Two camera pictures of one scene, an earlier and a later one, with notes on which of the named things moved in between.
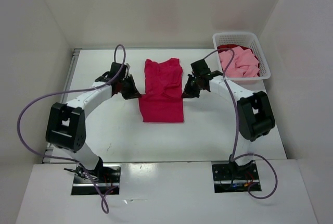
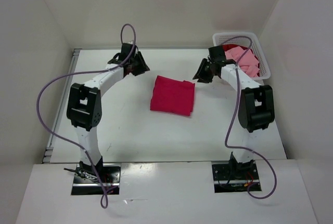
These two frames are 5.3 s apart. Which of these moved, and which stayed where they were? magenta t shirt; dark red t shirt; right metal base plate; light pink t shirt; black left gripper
Moved: magenta t shirt; black left gripper
Stayed: light pink t shirt; right metal base plate; dark red t shirt
